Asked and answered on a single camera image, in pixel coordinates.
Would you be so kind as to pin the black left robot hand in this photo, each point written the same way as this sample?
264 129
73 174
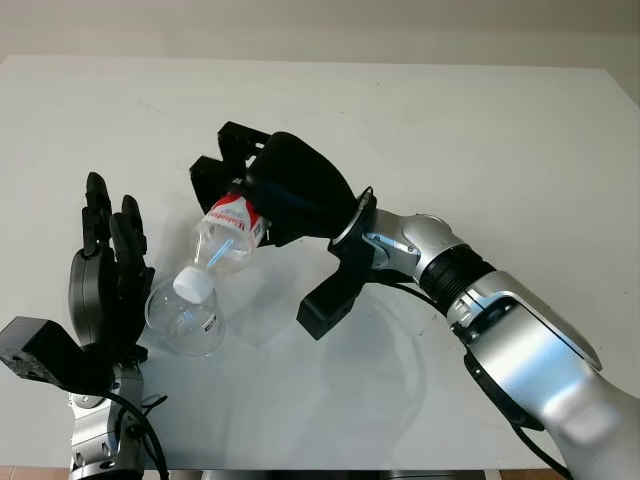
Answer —
95 300

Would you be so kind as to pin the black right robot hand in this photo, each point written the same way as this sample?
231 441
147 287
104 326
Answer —
300 190

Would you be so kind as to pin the clear plastic water bottle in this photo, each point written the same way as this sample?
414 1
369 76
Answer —
225 235

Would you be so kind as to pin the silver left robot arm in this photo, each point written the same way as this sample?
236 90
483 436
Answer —
95 430

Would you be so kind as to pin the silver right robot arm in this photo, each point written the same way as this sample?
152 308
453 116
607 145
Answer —
525 350

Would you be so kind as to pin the clear glass cup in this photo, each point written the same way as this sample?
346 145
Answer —
195 325

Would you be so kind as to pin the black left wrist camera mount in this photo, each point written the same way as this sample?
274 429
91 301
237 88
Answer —
45 350

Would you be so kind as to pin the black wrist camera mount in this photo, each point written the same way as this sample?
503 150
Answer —
45 350
330 300

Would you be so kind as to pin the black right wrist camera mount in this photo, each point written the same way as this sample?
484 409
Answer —
330 300

